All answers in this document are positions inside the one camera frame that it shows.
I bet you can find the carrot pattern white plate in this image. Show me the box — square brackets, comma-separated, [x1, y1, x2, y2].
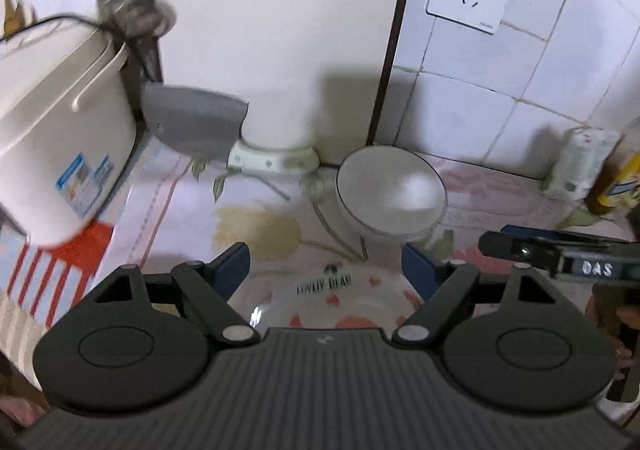
[229, 263, 423, 334]

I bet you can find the yellow label bottle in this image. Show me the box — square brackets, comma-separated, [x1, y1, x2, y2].
[585, 118, 640, 216]

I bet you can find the floral table cloth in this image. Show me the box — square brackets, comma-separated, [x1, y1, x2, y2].
[99, 140, 631, 277]

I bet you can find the white seasoning bottle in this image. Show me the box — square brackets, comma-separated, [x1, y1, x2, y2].
[540, 126, 620, 202]

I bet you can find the red striped cloth mat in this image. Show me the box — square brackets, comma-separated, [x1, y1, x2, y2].
[1, 222, 114, 328]

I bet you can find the white rice cooker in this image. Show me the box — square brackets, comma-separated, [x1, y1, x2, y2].
[1, 20, 136, 247]

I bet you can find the white cutting board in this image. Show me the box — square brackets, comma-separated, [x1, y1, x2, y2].
[160, 0, 400, 164]

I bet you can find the grey cleaver with white handle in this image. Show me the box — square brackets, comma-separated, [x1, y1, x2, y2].
[142, 82, 321, 176]

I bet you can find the black power cord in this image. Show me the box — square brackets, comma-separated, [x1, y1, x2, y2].
[0, 14, 162, 81]

